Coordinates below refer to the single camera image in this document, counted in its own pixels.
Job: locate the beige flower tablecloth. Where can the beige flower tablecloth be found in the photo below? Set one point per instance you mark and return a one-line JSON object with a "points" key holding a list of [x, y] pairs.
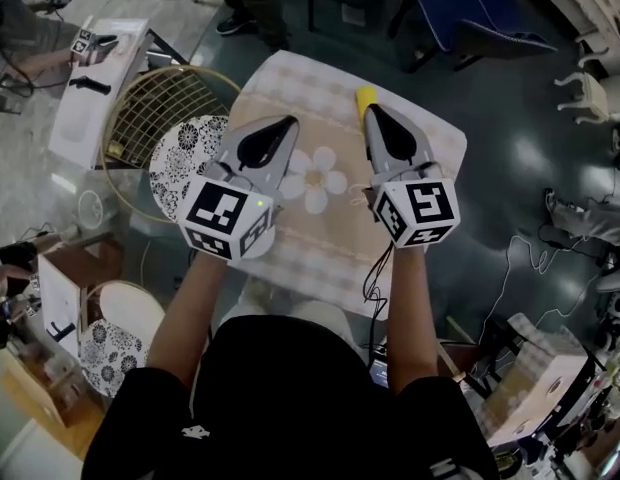
{"points": [[335, 93]]}

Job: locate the black display device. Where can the black display device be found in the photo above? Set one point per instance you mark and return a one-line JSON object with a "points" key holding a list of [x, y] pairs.
{"points": [[380, 373]]}

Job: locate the floral round cushion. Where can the floral round cushion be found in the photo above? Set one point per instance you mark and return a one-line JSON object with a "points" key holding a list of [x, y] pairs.
{"points": [[180, 163], [110, 358]]}

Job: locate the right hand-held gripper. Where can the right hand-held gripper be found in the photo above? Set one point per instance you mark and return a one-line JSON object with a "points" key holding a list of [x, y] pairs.
{"points": [[425, 208]]}

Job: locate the yellow banana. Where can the yellow banana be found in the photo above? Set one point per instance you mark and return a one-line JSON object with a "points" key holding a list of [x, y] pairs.
{"points": [[366, 97]]}

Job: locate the person's left forearm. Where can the person's left forearm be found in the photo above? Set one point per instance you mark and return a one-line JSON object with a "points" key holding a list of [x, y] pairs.
{"points": [[185, 318]]}

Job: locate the person's black shirt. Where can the person's black shirt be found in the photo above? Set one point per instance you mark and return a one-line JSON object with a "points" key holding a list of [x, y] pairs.
{"points": [[290, 408]]}

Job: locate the dark gray shell chair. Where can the dark gray shell chair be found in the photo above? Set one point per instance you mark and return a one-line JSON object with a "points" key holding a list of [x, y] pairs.
{"points": [[510, 38]]}

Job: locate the black faucet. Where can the black faucet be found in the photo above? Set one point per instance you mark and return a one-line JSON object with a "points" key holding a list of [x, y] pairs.
{"points": [[60, 330], [90, 86]]}

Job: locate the person's right forearm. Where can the person's right forearm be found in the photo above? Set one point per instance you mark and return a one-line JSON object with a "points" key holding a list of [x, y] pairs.
{"points": [[412, 318]]}

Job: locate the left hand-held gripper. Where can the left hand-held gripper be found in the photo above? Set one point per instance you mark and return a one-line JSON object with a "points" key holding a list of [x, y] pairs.
{"points": [[215, 215]]}

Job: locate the person's light trousers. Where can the person's light trousers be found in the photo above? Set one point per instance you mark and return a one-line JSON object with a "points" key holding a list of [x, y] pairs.
{"points": [[315, 313]]}

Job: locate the white carved stool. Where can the white carved stool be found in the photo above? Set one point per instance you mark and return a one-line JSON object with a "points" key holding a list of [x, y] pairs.
{"points": [[597, 93]]}

